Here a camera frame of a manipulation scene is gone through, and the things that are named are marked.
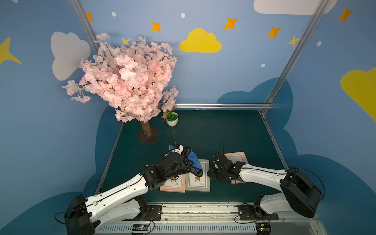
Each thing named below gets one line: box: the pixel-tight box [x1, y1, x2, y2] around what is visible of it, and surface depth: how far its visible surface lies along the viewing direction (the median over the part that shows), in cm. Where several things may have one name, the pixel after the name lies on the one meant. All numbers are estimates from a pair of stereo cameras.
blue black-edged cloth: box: [188, 149, 204, 177], surface depth 76 cm
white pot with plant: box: [160, 108, 179, 127], surface depth 106 cm
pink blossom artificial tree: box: [62, 32, 179, 144], surface depth 67 cm
